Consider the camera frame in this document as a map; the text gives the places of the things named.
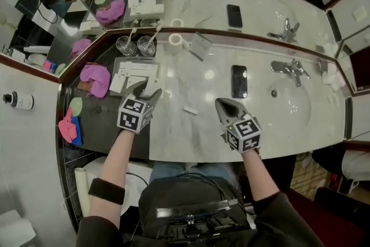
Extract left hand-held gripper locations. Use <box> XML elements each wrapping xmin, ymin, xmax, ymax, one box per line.
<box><xmin>117</xmin><ymin>80</ymin><xmax>163</xmax><ymax>134</ymax></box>

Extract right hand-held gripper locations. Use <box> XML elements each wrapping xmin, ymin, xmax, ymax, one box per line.
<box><xmin>215</xmin><ymin>97</ymin><xmax>262</xmax><ymax>154</ymax></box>

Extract group of white sachets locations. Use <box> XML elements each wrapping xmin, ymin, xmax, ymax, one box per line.
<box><xmin>109</xmin><ymin>61</ymin><xmax>160</xmax><ymax>95</ymax></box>

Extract person's right forearm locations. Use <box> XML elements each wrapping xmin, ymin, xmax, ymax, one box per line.
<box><xmin>240</xmin><ymin>148</ymin><xmax>282</xmax><ymax>202</ymax></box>

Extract person's left forearm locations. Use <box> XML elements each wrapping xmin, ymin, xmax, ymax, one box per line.
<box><xmin>86</xmin><ymin>128</ymin><xmax>136</xmax><ymax>231</ymax></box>

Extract black forearm band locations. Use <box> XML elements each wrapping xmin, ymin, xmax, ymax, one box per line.
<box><xmin>88</xmin><ymin>178</ymin><xmax>126</xmax><ymax>206</ymax></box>

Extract black smartphone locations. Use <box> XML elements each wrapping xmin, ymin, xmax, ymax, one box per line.
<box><xmin>231</xmin><ymin>65</ymin><xmax>249</xmax><ymax>99</ymax></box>

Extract clear plastic tray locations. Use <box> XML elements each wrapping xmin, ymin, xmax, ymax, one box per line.
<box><xmin>111</xmin><ymin>56</ymin><xmax>161</xmax><ymax>96</ymax></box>

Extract glass tumbler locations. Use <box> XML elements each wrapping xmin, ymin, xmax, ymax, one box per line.
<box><xmin>136</xmin><ymin>35</ymin><xmax>157</xmax><ymax>57</ymax></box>
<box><xmin>115</xmin><ymin>35</ymin><xmax>138</xmax><ymax>57</ymax></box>

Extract purple cloth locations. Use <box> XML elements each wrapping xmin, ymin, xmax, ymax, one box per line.
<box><xmin>79</xmin><ymin>63</ymin><xmax>112</xmax><ymax>99</ymax></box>

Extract white toilet paper roll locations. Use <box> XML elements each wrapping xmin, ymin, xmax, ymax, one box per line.
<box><xmin>168</xmin><ymin>33</ymin><xmax>183</xmax><ymax>54</ymax></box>

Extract white sink basin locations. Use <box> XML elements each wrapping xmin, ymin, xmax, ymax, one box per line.
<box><xmin>267</xmin><ymin>78</ymin><xmax>312</xmax><ymax>132</ymax></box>

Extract pale green round pad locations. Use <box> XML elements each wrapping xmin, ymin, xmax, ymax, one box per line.
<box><xmin>68</xmin><ymin>97</ymin><xmax>84</xmax><ymax>118</ymax></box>

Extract chrome faucet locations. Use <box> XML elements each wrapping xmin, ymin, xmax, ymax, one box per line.
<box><xmin>270</xmin><ymin>59</ymin><xmax>312</xmax><ymax>87</ymax></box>

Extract person's blue jeans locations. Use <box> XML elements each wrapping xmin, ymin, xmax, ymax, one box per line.
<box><xmin>150</xmin><ymin>161</ymin><xmax>241</xmax><ymax>189</ymax></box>

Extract blue cloth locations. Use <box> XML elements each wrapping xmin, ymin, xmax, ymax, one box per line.
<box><xmin>71</xmin><ymin>117</ymin><xmax>83</xmax><ymax>146</ymax></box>

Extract person's dark shirt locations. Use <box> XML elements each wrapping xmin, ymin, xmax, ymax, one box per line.
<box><xmin>76</xmin><ymin>175</ymin><xmax>324</xmax><ymax>247</ymax></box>

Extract white folded towel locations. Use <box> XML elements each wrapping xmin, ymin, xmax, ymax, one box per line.
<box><xmin>320</xmin><ymin>62</ymin><xmax>346</xmax><ymax>92</ymax></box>

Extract cream paper roll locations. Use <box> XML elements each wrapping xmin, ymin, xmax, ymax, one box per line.
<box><xmin>74</xmin><ymin>167</ymin><xmax>92</xmax><ymax>217</ymax></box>

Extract white pump bottle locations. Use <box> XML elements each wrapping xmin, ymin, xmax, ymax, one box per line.
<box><xmin>2</xmin><ymin>91</ymin><xmax>35</xmax><ymax>110</ymax></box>

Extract white fabric bundle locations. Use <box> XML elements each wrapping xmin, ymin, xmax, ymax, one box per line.
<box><xmin>342</xmin><ymin>150</ymin><xmax>370</xmax><ymax>183</ymax></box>

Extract angled mirror panel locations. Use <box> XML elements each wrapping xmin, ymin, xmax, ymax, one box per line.
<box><xmin>0</xmin><ymin>0</ymin><xmax>109</xmax><ymax>84</ymax></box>
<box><xmin>325</xmin><ymin>8</ymin><xmax>370</xmax><ymax>95</ymax></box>

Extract dark red wooden door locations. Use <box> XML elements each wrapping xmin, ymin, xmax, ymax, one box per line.
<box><xmin>288</xmin><ymin>187</ymin><xmax>370</xmax><ymax>247</ymax></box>

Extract black cable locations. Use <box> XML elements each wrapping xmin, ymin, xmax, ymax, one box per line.
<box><xmin>176</xmin><ymin>172</ymin><xmax>249</xmax><ymax>213</ymax></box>
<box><xmin>126</xmin><ymin>172</ymin><xmax>150</xmax><ymax>187</ymax></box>

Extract black chest camera mount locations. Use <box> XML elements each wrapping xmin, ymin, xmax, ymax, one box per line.
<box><xmin>156</xmin><ymin>198</ymin><xmax>252</xmax><ymax>247</ymax></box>

